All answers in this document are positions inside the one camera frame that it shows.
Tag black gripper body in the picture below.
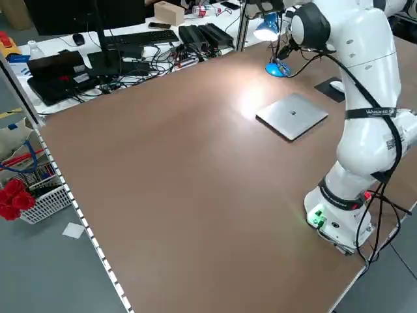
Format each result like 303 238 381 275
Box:
276 41 294 61
257 0 284 15

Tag blue desk lamp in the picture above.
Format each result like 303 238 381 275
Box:
253 12 291 79

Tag black mouse pad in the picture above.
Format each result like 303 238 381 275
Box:
314 77 346 104

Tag black ridged power brick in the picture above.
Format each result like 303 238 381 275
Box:
197 23 235 47
178 25 210 52

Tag plastic bottle with red label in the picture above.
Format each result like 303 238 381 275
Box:
191 4 223 17

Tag silver closed laptop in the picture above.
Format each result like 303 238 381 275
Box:
255 93 329 142

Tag power strip with plugs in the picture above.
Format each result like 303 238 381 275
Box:
172 52 200 71

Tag cardboard box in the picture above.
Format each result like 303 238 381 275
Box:
153 1 186 26

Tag black keyboard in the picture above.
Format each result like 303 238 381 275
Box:
109 29 180 47

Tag black monitor with stand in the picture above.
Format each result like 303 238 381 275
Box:
32 0 146 78

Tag black open laptop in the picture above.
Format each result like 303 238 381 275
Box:
25 50 100 107

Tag brown cardboard sheet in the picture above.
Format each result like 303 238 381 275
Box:
0 0 33 31

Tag blue box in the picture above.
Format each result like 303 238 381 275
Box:
6 53 32 76

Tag yellow emergency stop box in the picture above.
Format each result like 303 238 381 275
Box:
0 31 18 56

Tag white paper sheet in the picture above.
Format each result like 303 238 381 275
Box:
62 222 86 239

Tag white plastic basket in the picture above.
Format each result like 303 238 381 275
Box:
18 169 74 226

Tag white bag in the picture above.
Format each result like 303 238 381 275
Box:
0 117 36 162

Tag red rod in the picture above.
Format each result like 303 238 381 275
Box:
0 149 45 168

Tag red artificial flowers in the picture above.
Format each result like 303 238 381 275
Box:
0 178 36 222

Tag aluminium post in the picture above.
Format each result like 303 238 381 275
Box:
237 0 251 52

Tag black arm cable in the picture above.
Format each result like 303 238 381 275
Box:
283 9 412 196

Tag black base power cable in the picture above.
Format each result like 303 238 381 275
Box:
356 190 412 271

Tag aluminium frame beam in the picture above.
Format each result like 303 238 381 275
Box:
0 51 47 127

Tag blue cable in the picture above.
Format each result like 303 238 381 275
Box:
0 136 40 173

